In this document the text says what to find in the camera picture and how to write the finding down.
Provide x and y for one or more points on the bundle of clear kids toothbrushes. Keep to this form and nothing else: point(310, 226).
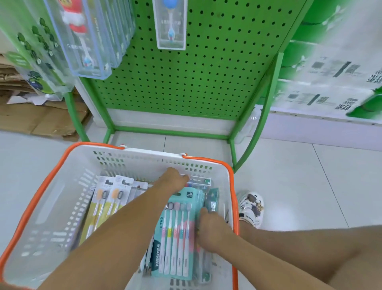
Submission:
point(33, 54)

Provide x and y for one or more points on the teal multi toothbrush pack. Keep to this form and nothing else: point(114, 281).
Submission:
point(173, 245)

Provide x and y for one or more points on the person's right forearm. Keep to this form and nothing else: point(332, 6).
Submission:
point(274, 269)

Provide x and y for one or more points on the person's right leg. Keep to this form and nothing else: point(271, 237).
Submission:
point(322, 251)

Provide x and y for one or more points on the row of slim toothbrush packs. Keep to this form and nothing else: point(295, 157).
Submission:
point(104, 203)

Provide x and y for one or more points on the person's right hand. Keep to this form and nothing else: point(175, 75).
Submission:
point(215, 232)

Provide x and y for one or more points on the clear purple cartoon toothbrush box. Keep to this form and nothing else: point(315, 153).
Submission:
point(170, 27)

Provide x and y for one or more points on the pile of flattened cardboard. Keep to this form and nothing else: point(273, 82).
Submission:
point(36, 113)

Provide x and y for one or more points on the white clog shoe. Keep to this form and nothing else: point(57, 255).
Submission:
point(250, 208)

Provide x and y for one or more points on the white orange shopping basket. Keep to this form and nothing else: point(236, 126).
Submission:
point(42, 215)

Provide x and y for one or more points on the person's left forearm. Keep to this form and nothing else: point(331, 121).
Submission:
point(107, 245)

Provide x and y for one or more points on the bundle of cartoon toothbrush boxes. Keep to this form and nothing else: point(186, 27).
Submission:
point(89, 42)

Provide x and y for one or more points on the person's left hand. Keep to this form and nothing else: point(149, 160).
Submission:
point(172, 181)

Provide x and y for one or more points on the green pegboard display rack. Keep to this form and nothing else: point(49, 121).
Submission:
point(221, 66)

